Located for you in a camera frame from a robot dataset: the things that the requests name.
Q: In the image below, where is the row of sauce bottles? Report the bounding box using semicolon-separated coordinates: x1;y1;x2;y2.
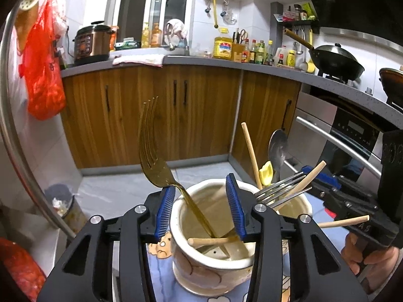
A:
241;39;297;69

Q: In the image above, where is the steel built-in oven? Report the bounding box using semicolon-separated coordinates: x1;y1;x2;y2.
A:
294;93;383;196

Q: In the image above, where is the curved steel bar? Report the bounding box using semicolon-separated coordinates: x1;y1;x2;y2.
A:
0;6;76;238

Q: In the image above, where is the white rag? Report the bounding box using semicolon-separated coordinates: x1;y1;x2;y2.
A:
166;19;189;38

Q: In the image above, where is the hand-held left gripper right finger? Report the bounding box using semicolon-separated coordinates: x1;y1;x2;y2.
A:
225;173;369;302

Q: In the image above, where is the person's right hand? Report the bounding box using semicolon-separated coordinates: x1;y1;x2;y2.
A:
341;233;399;276

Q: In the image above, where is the steel spoon yellow green handle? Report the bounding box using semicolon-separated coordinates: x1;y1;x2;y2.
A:
267;129;289;183

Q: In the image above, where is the dark frying pan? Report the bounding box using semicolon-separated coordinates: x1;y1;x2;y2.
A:
379;67;403;104

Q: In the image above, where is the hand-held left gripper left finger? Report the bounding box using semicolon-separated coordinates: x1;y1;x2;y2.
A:
37;185;177;302

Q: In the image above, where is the trash bin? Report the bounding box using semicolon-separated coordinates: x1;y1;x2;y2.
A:
44;183;87;232

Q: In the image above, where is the red plastic bag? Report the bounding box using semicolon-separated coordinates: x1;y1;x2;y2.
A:
19;0;67;121

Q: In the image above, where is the wooden knife block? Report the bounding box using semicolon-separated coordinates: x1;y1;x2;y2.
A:
231;28;249;62

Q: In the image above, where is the white counter towel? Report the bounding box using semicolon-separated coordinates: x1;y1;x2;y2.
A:
112;54;166;67

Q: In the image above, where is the silver fork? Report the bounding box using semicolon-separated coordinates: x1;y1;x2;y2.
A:
254;171;307;208

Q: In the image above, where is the black spice rack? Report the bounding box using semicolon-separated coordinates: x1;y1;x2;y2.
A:
271;2;321;35

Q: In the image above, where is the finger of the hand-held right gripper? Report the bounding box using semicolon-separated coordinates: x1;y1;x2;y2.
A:
324;195;378;221
300;165;380;210

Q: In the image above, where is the yellow oil jug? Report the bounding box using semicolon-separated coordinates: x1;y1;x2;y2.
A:
213;28;233;59

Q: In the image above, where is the black range hood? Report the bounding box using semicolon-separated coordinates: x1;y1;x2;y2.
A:
297;0;403;57

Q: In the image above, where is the gold fork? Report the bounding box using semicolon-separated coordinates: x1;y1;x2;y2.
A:
139;97;221;238

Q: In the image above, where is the red mesh bag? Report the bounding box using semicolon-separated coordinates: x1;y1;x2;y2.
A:
0;237;47;302

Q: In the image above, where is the black wok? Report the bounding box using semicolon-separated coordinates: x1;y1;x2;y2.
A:
283;28;365;81

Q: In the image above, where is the yellow hanging ladle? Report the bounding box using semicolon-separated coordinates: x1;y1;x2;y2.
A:
299;28;316;73

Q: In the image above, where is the blue cartoon printed cloth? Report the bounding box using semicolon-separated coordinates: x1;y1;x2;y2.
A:
112;192;350;302

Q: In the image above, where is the steel faucet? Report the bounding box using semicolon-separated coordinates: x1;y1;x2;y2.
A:
165;23;190;55

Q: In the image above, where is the green packet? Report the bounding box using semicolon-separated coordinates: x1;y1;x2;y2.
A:
115;38;141;50

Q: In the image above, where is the yellow green handled utensil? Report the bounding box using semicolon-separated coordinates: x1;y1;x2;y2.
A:
259;161;274;185

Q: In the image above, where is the floral ceramic utensil holder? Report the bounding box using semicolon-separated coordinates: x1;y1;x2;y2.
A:
169;179;313;294

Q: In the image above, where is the brown electric pressure cooker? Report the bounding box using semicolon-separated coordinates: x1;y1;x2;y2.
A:
72;21;116;66

